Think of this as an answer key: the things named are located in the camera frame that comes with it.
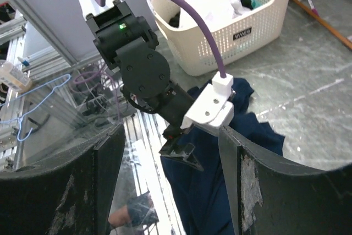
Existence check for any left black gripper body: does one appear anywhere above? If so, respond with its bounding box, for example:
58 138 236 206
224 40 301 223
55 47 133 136
159 124 195 158

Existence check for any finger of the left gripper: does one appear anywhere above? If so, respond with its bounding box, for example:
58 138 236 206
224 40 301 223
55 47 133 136
159 143 204 171

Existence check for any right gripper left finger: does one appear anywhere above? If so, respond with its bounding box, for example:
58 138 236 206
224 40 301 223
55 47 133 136
1 124 126 234

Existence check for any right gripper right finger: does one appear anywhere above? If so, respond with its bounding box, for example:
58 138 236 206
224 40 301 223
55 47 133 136
218 126 351 234

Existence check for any navy blue t shirt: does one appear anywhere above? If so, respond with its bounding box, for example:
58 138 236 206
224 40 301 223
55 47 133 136
161 78 285 235

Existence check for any white t shirt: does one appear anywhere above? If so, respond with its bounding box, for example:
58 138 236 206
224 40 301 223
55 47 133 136
185 0 253 31

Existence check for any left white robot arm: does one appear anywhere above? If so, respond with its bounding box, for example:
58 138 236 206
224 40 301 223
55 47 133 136
78 0 202 170

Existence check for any clear plastic bottle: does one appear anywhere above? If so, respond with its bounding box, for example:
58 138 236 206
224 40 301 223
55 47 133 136
1 59 32 93

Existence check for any cream plastic laundry basket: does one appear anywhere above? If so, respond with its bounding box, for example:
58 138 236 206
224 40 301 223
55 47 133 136
146 0 289 76

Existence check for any teal garment in basket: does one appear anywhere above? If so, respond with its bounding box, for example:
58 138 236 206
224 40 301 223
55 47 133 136
243 0 261 10

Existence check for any brown wooden shoe rack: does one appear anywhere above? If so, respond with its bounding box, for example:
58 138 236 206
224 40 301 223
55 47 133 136
288 0 352 53

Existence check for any aluminium mounting rail frame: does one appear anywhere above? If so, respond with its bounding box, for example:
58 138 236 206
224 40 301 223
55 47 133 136
1 0 184 234

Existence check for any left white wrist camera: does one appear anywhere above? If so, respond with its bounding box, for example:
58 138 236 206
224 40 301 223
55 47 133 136
180 72 234 136

